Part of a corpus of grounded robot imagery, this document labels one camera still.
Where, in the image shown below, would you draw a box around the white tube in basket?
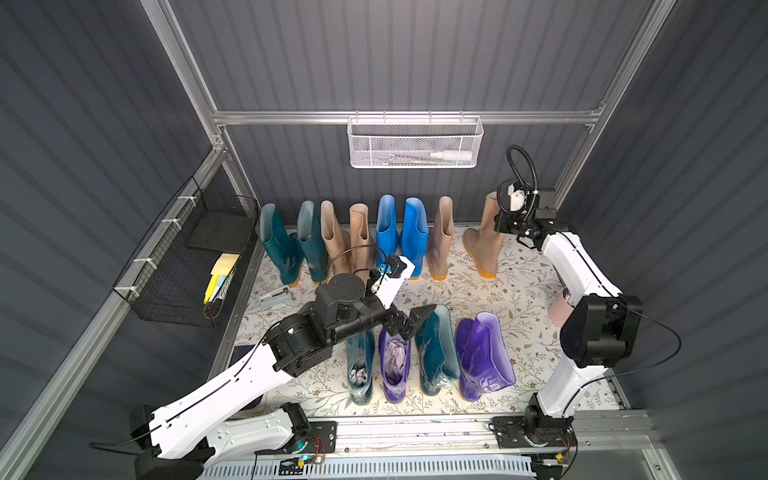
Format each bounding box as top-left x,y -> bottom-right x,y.
430,150 -> 474,165

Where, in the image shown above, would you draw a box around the beige rain boot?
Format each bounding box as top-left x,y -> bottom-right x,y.
320,200 -> 352,275
462,192 -> 505,278
349,203 -> 376,282
426,196 -> 454,281

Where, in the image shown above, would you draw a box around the teal rain boot carried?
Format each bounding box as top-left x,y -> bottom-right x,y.
259,203 -> 304,287

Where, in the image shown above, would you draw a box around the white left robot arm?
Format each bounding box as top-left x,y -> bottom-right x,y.
134,295 -> 435,479

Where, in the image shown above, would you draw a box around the teal rain boot back row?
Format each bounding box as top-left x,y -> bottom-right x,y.
297,200 -> 329,284

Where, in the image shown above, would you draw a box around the black wire side basket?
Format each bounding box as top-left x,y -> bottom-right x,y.
113,178 -> 260,327

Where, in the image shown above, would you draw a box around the white wire wall basket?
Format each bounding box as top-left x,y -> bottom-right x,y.
346,113 -> 484,169

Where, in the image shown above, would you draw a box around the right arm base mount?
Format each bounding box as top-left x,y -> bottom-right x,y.
488,394 -> 578,450

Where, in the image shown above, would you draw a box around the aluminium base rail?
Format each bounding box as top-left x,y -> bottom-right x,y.
300,410 -> 661,459

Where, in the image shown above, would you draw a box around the teal rain boot front left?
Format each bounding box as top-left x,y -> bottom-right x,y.
345,331 -> 375,405

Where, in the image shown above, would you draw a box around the purple rain boot front left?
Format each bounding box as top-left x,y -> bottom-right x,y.
378,329 -> 411,404

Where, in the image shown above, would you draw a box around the purple rain boot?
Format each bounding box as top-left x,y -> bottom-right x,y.
378,329 -> 411,404
455,311 -> 516,402

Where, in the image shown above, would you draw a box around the yellow sticky notes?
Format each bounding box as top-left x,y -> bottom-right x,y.
203,253 -> 240,305

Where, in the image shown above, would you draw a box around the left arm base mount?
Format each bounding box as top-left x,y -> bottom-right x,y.
256,421 -> 338,455

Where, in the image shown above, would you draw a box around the blue rain boot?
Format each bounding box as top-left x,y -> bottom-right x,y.
400,197 -> 429,279
376,194 -> 398,265

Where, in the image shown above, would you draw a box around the white vent grille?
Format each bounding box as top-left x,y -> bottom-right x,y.
201,454 -> 537,479

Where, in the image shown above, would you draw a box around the teal rain boot front right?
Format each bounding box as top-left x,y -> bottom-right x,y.
415,304 -> 460,396

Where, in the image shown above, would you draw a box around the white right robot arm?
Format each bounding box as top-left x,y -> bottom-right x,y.
494,208 -> 643,445

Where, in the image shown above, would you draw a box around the black corrugated cable hose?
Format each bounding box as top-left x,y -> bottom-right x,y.
496,144 -> 540,223

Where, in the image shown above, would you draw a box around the pink pen cup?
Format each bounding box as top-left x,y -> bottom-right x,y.
548,287 -> 574,328

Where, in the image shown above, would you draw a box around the small light blue box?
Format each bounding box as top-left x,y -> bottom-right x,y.
259,286 -> 293,310

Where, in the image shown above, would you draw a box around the purple rain boot front right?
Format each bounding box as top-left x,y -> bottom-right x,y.
455,311 -> 516,402

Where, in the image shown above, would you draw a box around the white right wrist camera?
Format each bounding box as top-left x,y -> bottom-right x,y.
507,182 -> 529,212

